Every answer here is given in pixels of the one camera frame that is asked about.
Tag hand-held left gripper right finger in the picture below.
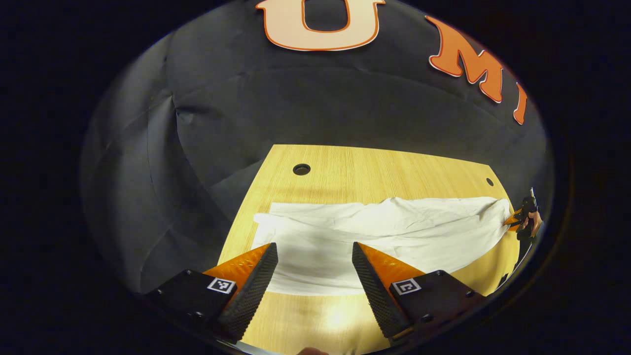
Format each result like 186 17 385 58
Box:
351 242 493 346

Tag white jeans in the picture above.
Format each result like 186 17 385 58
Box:
250 196 514 297

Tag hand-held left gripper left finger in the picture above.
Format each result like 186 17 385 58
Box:
143 242 279 344

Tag black backdrop cloth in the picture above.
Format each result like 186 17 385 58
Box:
81 0 553 296

